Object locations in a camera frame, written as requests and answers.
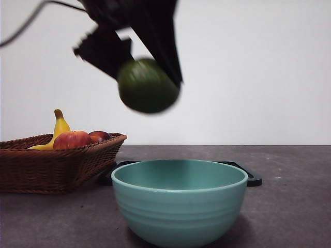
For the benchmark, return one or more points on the dark red round fruit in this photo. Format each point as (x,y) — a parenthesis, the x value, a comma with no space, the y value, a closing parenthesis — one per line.
(99,135)

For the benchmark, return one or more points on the brown wicker basket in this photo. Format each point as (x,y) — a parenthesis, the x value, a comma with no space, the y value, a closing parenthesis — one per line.
(51,170)

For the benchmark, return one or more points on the black rectangular tray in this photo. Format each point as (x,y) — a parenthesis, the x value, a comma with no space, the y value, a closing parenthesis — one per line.
(255,180)

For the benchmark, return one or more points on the red yellow apple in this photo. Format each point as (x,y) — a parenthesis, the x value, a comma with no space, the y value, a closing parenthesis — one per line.
(71,140)

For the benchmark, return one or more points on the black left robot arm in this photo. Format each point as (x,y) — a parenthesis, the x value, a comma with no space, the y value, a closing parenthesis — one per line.
(129,10)

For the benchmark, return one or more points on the yellow banana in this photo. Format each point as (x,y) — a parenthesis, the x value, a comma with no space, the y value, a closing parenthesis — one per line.
(61,126)

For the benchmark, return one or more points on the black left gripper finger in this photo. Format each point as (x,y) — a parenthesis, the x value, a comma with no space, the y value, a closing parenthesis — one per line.
(103,50)
(165,44)

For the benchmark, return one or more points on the teal ceramic bowl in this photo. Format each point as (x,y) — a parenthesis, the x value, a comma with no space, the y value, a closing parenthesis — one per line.
(178,214)

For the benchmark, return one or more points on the green avocado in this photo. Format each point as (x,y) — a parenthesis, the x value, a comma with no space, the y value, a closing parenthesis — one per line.
(148,86)

